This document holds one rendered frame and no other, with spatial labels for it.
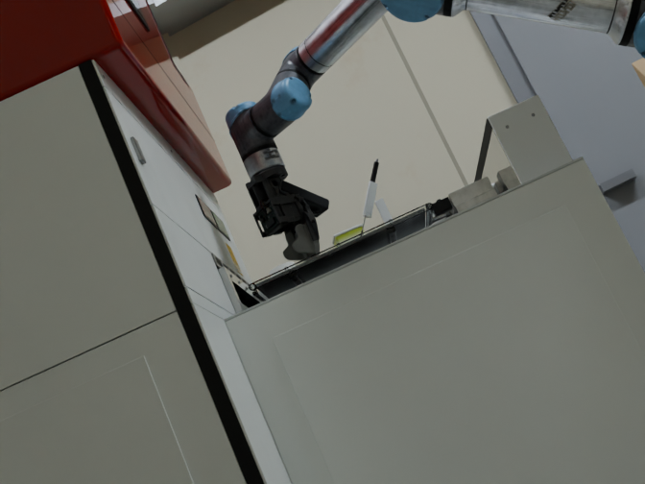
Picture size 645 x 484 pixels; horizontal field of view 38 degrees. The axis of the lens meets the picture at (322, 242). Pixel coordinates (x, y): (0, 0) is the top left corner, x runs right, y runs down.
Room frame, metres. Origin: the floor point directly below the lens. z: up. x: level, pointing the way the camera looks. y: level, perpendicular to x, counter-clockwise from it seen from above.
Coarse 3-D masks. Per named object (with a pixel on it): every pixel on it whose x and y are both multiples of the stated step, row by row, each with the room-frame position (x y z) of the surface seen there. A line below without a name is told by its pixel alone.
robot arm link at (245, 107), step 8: (240, 104) 1.74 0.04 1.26; (248, 104) 1.75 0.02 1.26; (232, 112) 1.75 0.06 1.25; (240, 112) 1.74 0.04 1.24; (248, 112) 1.73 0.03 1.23; (232, 120) 1.75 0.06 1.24; (240, 120) 1.74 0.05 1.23; (248, 120) 1.73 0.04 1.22; (232, 128) 1.75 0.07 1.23; (240, 128) 1.74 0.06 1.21; (248, 128) 1.73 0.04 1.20; (232, 136) 1.77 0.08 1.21; (240, 136) 1.75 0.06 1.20; (248, 136) 1.74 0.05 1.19; (256, 136) 1.74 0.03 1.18; (264, 136) 1.74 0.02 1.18; (240, 144) 1.75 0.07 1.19; (248, 144) 1.74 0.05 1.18; (256, 144) 1.74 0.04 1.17; (264, 144) 1.75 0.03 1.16; (272, 144) 1.76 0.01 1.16; (240, 152) 1.76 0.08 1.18; (248, 152) 1.75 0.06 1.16
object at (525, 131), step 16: (512, 112) 1.51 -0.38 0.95; (528, 112) 1.51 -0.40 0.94; (544, 112) 1.51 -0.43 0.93; (496, 128) 1.51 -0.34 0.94; (512, 128) 1.51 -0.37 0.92; (528, 128) 1.51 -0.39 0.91; (544, 128) 1.51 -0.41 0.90; (512, 144) 1.51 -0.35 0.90; (528, 144) 1.51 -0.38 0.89; (544, 144) 1.51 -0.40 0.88; (560, 144) 1.51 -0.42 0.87; (512, 160) 1.51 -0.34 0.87; (528, 160) 1.51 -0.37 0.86; (544, 160) 1.51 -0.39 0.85; (560, 160) 1.51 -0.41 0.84; (528, 176) 1.51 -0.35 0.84
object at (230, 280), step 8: (224, 272) 1.62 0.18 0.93; (224, 280) 1.62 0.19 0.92; (232, 280) 1.66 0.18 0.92; (240, 280) 1.77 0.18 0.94; (232, 288) 1.62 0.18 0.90; (240, 288) 1.74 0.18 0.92; (248, 288) 1.84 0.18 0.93; (232, 296) 1.62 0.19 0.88; (248, 296) 1.84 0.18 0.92; (232, 304) 1.62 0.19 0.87; (240, 304) 1.63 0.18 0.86
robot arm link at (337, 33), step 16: (352, 0) 1.62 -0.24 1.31; (368, 0) 1.60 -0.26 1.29; (336, 16) 1.65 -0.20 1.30; (352, 16) 1.63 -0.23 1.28; (368, 16) 1.63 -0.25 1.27; (320, 32) 1.68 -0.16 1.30; (336, 32) 1.66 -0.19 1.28; (352, 32) 1.66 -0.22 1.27; (304, 48) 1.72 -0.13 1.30; (320, 48) 1.70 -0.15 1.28; (336, 48) 1.69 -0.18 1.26; (288, 64) 1.75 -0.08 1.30; (304, 64) 1.73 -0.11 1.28; (320, 64) 1.73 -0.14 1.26
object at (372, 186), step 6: (372, 186) 2.08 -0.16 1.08; (372, 192) 2.08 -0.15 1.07; (366, 198) 2.08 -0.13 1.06; (372, 198) 2.09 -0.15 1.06; (366, 204) 2.08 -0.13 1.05; (372, 204) 2.09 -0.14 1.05; (378, 204) 2.08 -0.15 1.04; (384, 204) 2.08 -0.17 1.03; (366, 210) 2.08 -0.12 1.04; (378, 210) 2.10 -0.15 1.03; (384, 210) 2.08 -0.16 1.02; (366, 216) 2.10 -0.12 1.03; (384, 216) 2.08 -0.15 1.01; (390, 216) 2.08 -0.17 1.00; (384, 222) 2.08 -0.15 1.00
